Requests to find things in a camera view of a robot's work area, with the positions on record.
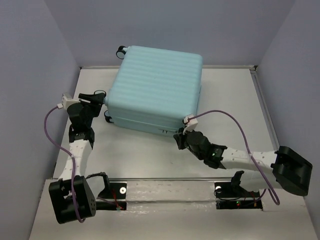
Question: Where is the light blue hard-shell suitcase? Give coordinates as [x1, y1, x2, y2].
[104, 45, 203, 137]

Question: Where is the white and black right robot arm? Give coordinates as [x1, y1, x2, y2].
[173, 128, 313, 197]

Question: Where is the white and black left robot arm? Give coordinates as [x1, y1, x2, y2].
[47, 90, 111, 224]

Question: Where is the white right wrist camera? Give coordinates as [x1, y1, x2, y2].
[182, 114, 198, 135]

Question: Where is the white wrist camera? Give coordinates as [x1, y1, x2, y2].
[57, 92, 80, 110]
[182, 114, 198, 135]

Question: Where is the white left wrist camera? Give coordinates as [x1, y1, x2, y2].
[57, 92, 80, 110]

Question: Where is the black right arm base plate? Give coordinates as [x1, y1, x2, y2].
[213, 182, 263, 210]

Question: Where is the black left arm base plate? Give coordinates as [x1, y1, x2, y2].
[96, 181, 127, 211]

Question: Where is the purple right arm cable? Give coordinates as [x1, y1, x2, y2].
[194, 109, 280, 205]

